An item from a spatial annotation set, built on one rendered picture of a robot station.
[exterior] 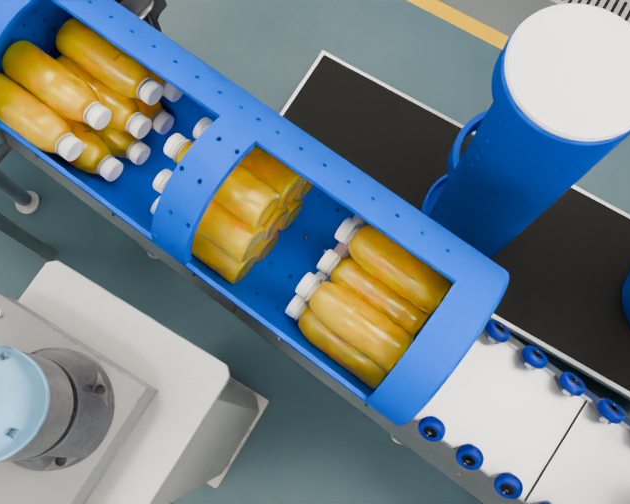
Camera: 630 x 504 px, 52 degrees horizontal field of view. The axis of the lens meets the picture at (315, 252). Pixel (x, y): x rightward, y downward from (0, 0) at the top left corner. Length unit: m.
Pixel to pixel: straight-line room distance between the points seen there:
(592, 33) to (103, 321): 0.99
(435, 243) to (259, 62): 1.62
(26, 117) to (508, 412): 0.94
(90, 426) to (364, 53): 1.87
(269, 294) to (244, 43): 1.50
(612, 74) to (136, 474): 1.03
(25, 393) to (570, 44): 1.06
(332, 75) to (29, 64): 1.26
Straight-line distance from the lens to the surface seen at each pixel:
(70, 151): 1.12
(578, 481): 1.24
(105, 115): 1.12
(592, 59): 1.32
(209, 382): 0.93
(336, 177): 0.93
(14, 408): 0.69
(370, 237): 0.98
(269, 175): 1.00
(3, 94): 1.18
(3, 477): 0.94
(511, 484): 1.14
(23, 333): 0.94
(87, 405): 0.83
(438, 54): 2.49
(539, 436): 1.21
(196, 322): 2.12
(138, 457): 0.95
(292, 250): 1.15
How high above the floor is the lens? 2.07
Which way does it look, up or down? 75 degrees down
